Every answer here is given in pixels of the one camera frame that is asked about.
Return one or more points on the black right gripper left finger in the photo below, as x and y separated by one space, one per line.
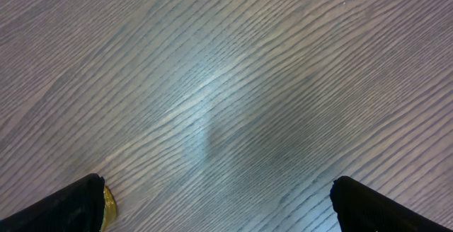
78 207

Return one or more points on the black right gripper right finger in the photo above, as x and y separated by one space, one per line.
361 209

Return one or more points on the yellow drink bottle grey cap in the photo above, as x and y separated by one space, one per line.
110 209

